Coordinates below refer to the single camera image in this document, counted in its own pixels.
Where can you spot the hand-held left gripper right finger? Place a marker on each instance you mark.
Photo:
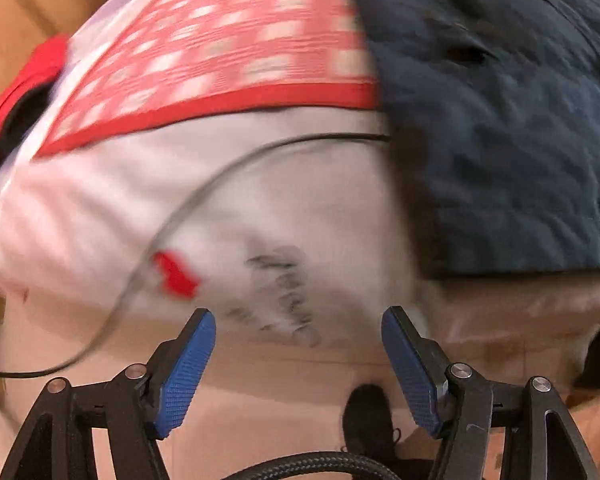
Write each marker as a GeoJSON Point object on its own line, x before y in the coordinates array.
{"type": "Point", "coordinates": [410, 375]}

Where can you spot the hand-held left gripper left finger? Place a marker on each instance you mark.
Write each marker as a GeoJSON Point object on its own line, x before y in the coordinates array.
{"type": "Point", "coordinates": [185, 380]}

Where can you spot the navy padded jacket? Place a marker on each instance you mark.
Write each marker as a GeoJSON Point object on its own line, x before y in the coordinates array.
{"type": "Point", "coordinates": [480, 135]}

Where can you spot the person's left black shoe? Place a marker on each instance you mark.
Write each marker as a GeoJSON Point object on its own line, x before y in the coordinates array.
{"type": "Point", "coordinates": [370, 415]}

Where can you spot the pastel patchwork bed sheet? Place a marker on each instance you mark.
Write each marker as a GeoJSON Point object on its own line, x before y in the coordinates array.
{"type": "Point", "coordinates": [230, 200]}

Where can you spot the red garment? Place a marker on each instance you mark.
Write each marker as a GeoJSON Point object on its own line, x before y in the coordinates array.
{"type": "Point", "coordinates": [10, 100]}

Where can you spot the red checked mat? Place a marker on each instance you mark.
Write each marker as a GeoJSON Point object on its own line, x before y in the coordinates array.
{"type": "Point", "coordinates": [205, 35]}

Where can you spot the wooden wardrobe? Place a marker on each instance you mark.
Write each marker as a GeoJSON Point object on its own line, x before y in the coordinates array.
{"type": "Point", "coordinates": [20, 10]}

